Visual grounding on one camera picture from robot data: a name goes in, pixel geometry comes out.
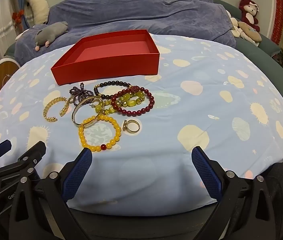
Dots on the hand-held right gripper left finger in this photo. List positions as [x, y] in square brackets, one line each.
[79, 172]

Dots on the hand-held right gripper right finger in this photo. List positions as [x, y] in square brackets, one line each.
[206, 172]

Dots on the thin gold bangle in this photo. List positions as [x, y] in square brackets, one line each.
[74, 112]

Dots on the red cardboard box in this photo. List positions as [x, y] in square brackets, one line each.
[106, 65]

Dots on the light blue patterned sheet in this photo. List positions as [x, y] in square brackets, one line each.
[206, 105]

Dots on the round wooden white-rimmed panel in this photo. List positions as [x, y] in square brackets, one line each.
[4, 72]

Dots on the grey plush mouse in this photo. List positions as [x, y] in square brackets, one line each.
[51, 31]

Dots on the white plush sheep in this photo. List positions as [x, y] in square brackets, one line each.
[40, 7]

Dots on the beige plush toy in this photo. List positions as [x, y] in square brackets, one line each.
[250, 31]

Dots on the red plush monkey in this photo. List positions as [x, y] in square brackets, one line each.
[246, 17]

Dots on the blue-grey blanket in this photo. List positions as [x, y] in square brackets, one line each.
[144, 10]

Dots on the green padded bed frame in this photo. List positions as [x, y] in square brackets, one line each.
[261, 55]

